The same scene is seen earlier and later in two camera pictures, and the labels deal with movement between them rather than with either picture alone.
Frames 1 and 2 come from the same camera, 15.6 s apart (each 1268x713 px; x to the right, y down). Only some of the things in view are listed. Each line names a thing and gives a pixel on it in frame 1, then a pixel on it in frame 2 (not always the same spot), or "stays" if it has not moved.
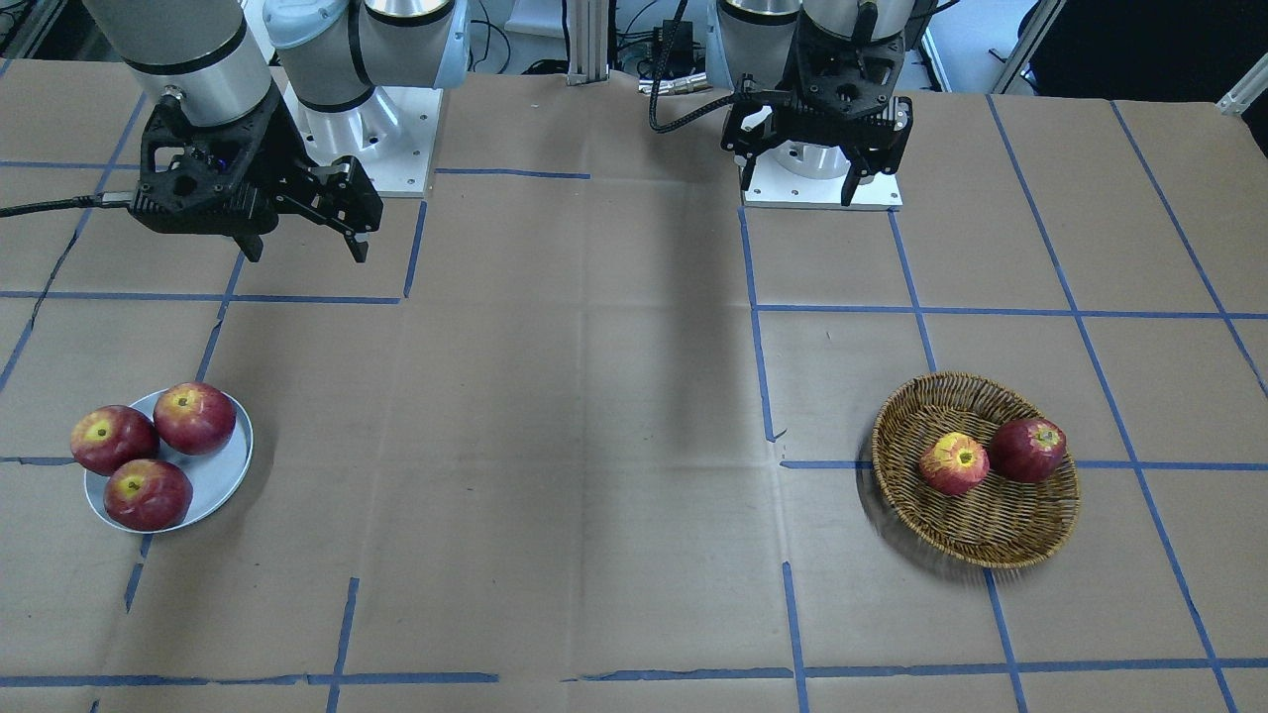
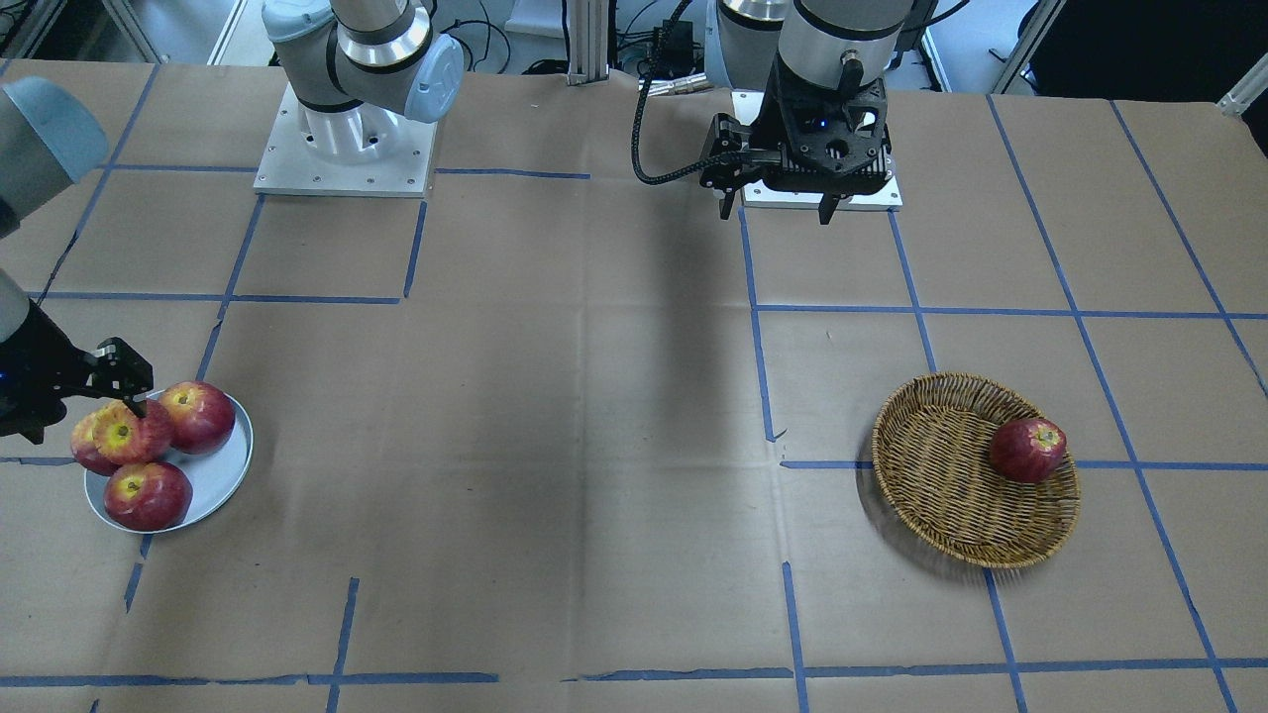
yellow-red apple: x=954 y=463 -> x=111 y=436
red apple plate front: x=146 y=494 stays
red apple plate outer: x=111 y=438 stays
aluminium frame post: x=588 y=27 stays
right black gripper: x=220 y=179 -> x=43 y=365
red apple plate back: x=194 y=418 stays
